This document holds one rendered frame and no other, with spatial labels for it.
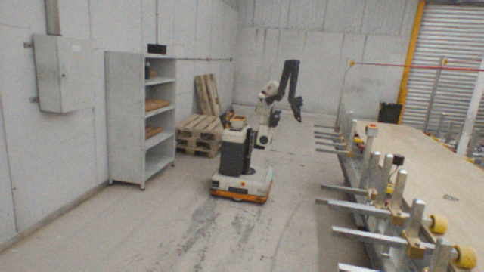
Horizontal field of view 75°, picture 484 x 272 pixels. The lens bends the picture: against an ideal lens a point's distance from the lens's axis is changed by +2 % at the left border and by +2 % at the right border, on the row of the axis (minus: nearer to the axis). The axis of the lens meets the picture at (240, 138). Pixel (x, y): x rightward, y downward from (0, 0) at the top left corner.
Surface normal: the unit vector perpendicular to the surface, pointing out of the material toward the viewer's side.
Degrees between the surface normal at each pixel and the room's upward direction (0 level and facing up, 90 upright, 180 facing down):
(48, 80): 90
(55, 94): 90
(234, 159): 90
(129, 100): 90
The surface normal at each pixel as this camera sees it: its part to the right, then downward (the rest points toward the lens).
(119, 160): -0.20, 0.24
